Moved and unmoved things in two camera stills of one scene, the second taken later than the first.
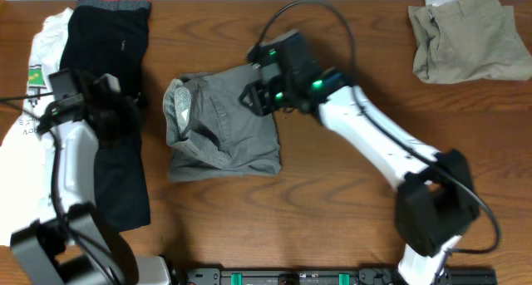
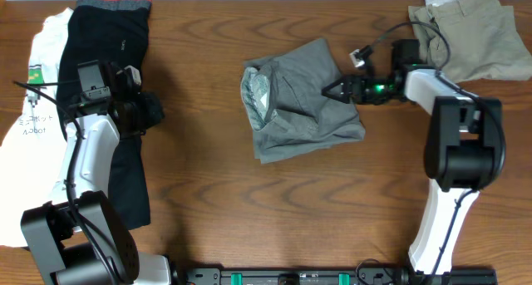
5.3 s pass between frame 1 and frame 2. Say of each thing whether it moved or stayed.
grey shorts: moved
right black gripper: moved
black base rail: stayed
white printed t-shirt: stayed
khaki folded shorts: stayed
